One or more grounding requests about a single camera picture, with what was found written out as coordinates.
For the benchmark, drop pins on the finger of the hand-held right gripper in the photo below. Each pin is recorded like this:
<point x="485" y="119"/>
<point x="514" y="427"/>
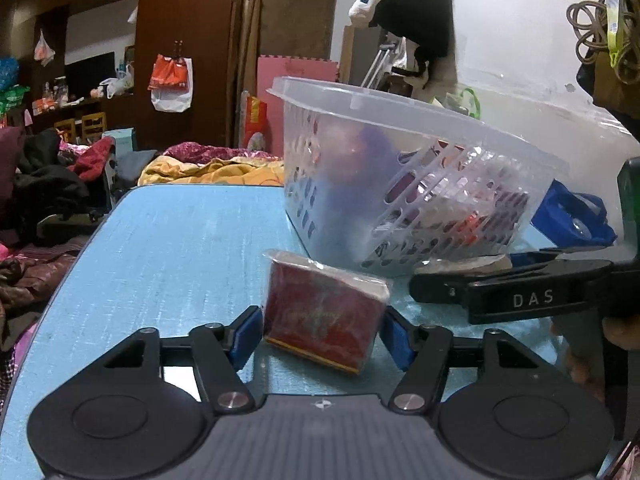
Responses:
<point x="500" y="300"/>
<point x="575" y="255"/>

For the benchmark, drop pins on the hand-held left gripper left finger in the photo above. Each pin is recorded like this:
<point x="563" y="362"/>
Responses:
<point x="245" y="335"/>

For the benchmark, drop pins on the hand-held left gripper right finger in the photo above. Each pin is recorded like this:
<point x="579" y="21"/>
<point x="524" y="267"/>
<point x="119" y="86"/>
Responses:
<point x="397" y="340"/>

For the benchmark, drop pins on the red packet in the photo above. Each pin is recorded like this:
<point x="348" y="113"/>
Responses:
<point x="320" y="310"/>

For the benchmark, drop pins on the white plastic basket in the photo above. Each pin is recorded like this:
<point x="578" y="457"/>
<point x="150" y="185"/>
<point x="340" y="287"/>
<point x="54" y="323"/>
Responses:
<point x="350" y="110"/>

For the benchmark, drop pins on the person's right hand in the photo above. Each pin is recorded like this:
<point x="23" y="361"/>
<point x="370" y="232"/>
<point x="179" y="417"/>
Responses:
<point x="580" y="360"/>

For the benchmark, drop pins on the dark hanging bag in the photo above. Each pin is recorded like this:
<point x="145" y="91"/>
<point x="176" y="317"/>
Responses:
<point x="607" y="95"/>

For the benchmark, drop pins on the yellow patterned blanket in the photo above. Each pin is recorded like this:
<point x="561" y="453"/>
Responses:
<point x="210" y="172"/>

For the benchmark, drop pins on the purple pouch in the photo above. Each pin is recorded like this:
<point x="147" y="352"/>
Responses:
<point x="365" y="175"/>

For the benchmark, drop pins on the green white shopping bag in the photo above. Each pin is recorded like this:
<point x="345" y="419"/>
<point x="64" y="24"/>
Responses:
<point x="470" y="105"/>

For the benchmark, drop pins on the pink floral blanket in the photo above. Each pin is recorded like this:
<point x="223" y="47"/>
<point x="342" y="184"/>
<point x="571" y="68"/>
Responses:
<point x="200" y="151"/>

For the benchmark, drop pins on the red cardboard box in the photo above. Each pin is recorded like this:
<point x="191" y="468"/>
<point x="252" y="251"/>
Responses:
<point x="255" y="120"/>

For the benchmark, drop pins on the pink quilted cloth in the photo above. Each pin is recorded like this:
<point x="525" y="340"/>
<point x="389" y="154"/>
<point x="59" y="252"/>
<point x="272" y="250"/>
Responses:
<point x="25" y="350"/>

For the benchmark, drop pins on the brown jacket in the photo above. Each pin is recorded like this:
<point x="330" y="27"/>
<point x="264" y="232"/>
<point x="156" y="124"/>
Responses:
<point x="30" y="280"/>

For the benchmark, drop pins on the teal box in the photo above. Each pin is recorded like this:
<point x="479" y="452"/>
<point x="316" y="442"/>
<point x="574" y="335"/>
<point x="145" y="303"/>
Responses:
<point x="120" y="140"/>

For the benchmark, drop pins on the pink red garment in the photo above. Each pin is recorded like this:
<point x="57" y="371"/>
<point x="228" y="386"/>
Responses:
<point x="92" y="157"/>

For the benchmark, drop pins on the pile of dark clothes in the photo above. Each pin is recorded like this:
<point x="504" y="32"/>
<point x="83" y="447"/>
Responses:
<point x="50" y="185"/>

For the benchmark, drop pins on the pink foam mat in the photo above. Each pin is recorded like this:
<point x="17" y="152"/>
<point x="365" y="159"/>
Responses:
<point x="272" y="85"/>

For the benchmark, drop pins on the yellow wooden chair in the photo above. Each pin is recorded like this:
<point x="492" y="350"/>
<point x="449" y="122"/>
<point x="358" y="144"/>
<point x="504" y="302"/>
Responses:
<point x="65" y="130"/>
<point x="94" y="125"/>

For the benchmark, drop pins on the orange white shopping bag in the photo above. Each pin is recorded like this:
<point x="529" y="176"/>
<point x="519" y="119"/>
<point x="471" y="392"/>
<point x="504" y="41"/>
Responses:
<point x="170" y="82"/>

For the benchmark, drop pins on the metal rods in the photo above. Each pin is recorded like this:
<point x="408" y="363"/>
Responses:
<point x="380" y="65"/>

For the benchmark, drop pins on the white plastic bag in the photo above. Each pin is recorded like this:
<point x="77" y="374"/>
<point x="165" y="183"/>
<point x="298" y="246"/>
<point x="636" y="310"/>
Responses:
<point x="120" y="82"/>

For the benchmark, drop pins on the white black hanging jacket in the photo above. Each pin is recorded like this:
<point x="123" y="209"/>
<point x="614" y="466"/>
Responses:
<point x="420" y="10"/>

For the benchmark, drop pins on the black television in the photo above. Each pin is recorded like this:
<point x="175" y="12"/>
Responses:
<point x="90" y="72"/>

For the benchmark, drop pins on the brown wooden wardrobe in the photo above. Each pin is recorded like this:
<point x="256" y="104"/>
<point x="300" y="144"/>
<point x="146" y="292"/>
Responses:
<point x="175" y="20"/>

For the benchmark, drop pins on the green plastic bag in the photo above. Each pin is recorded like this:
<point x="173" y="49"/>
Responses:
<point x="14" y="99"/>

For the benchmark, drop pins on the small white hanging bag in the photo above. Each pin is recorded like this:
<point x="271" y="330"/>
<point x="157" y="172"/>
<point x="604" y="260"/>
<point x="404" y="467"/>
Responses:
<point x="44" y="50"/>

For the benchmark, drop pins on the blue plastic bag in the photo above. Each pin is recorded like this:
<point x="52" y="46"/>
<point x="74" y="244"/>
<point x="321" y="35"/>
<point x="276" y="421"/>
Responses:
<point x="7" y="72"/>

